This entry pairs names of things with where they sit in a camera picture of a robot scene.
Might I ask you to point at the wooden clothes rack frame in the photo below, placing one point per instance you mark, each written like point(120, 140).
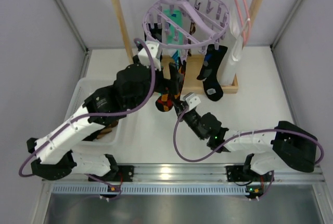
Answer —
point(124, 26)

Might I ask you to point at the purple round clip hanger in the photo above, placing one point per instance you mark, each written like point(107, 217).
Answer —
point(175, 17)

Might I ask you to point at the argyle red orange sock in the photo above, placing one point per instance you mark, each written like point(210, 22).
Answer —
point(165, 102)

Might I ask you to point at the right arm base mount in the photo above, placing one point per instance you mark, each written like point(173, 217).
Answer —
point(239, 173)

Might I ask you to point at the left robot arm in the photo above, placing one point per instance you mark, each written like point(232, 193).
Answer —
point(55, 157)

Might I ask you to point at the green sock front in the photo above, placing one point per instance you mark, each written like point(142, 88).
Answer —
point(175, 56)

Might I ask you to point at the grey slotted cable duct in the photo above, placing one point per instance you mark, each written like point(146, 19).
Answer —
point(129, 189)

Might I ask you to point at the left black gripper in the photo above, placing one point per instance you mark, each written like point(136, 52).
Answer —
point(171, 79)

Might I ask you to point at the black blue grey sock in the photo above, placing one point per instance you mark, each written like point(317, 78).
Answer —
point(208, 72)

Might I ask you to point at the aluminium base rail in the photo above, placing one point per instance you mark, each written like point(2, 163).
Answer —
point(213, 173)

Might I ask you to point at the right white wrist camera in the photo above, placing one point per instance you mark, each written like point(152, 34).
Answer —
point(191, 100)

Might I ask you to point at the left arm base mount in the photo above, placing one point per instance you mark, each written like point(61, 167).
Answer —
point(124, 173)

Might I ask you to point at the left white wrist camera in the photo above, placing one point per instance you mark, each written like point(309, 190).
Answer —
point(155, 50)

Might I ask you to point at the brown socks in basket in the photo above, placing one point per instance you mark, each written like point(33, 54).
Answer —
point(108, 129)

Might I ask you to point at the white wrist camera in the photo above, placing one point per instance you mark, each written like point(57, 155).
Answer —
point(191, 100)
point(155, 50)

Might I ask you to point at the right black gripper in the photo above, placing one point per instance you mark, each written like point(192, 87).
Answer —
point(180, 107)

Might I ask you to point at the white cloth on hanger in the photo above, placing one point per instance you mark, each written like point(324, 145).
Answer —
point(234, 42)

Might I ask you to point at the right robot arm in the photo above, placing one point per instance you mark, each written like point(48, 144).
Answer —
point(284, 146)

